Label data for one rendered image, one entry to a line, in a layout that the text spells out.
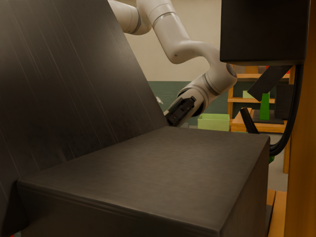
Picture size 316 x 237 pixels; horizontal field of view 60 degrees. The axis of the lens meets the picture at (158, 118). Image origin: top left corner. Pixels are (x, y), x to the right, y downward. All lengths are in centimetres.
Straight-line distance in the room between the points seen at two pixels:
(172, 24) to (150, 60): 729
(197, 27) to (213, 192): 767
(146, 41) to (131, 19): 720
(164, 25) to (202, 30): 694
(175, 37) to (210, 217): 71
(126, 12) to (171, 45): 27
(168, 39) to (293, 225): 58
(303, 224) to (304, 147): 17
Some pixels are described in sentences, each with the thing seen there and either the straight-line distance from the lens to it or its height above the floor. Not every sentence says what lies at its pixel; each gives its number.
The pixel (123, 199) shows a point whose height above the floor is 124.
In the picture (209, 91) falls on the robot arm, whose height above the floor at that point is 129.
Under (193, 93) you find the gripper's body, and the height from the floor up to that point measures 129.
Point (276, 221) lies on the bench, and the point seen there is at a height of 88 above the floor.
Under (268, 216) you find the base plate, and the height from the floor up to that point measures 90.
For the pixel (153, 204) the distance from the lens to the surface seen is 20.
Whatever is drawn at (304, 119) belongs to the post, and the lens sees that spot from 63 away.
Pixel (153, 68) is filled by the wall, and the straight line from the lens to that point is 811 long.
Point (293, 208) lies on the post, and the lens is 68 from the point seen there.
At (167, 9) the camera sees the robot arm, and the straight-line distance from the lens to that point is 91.
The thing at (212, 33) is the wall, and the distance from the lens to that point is 774.
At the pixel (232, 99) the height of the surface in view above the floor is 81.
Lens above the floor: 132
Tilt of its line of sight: 8 degrees down
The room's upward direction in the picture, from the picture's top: straight up
